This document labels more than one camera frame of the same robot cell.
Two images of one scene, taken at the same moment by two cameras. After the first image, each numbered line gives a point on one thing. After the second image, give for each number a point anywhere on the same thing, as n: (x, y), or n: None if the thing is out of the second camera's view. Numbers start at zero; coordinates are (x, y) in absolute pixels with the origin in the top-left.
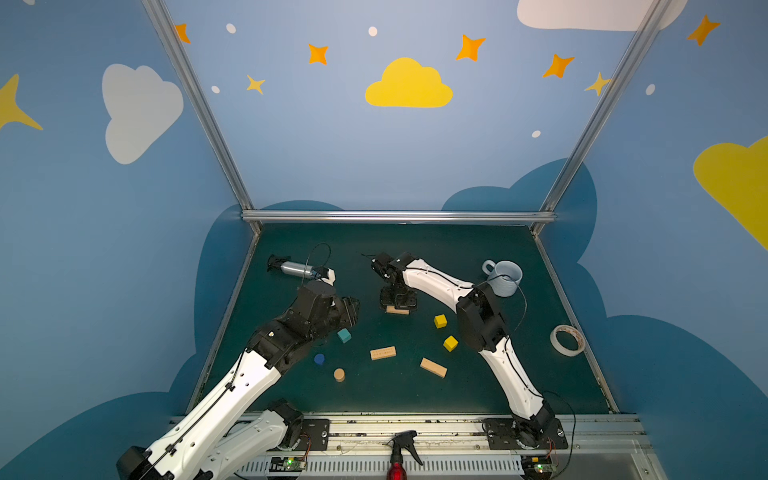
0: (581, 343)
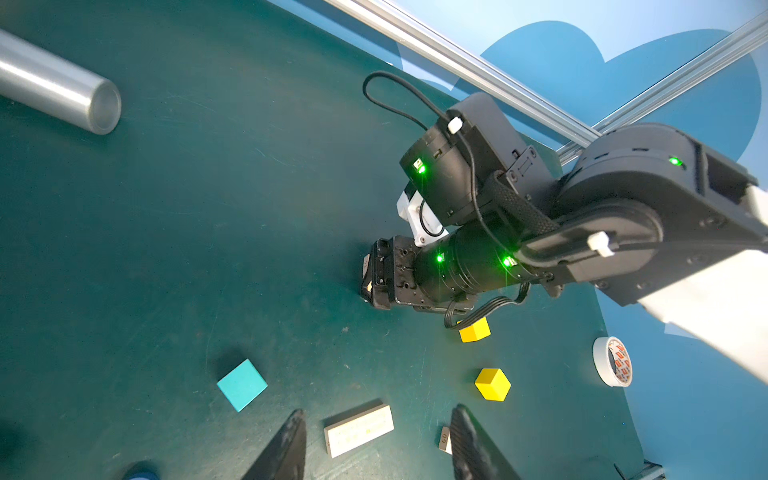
0: (612, 362)
